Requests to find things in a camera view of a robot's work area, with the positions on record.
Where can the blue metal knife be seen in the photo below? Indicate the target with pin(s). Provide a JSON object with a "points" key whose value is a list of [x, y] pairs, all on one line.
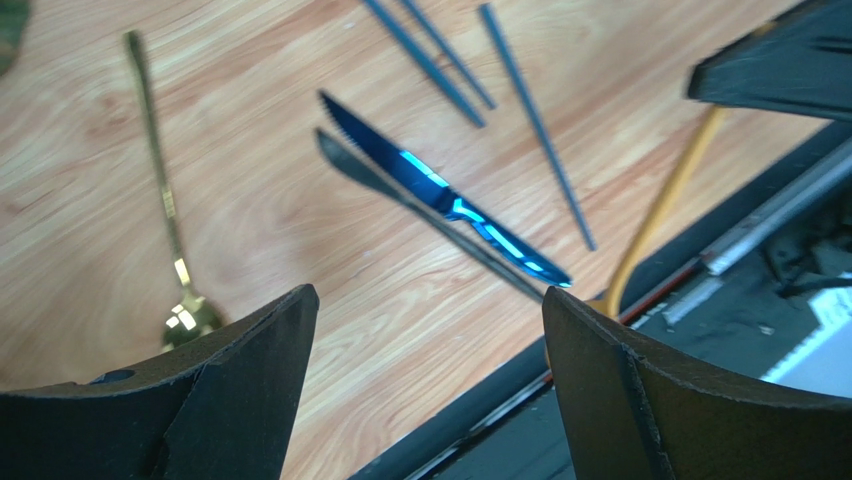
{"points": [[427, 186]]}

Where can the dark grey metal knife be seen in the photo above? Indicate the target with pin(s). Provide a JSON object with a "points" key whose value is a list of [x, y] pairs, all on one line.
{"points": [[357, 170]]}

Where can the grey plastic knife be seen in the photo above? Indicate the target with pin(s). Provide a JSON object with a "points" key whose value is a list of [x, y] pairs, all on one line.
{"points": [[513, 69]]}

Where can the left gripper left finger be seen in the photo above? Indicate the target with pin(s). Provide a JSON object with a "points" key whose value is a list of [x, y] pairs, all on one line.
{"points": [[220, 407]]}

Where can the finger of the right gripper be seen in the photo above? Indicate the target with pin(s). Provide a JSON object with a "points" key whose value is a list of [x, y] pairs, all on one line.
{"points": [[798, 62]]}

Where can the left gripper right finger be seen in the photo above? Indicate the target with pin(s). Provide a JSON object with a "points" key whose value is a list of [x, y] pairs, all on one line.
{"points": [[635, 408]]}

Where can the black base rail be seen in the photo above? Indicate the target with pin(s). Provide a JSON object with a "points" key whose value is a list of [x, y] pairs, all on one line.
{"points": [[760, 286]]}

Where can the olive green garment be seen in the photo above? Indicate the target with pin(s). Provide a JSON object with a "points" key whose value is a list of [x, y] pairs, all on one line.
{"points": [[14, 18]]}

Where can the gold metal spoon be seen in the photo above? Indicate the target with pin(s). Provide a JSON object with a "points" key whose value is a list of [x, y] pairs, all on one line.
{"points": [[194, 315]]}

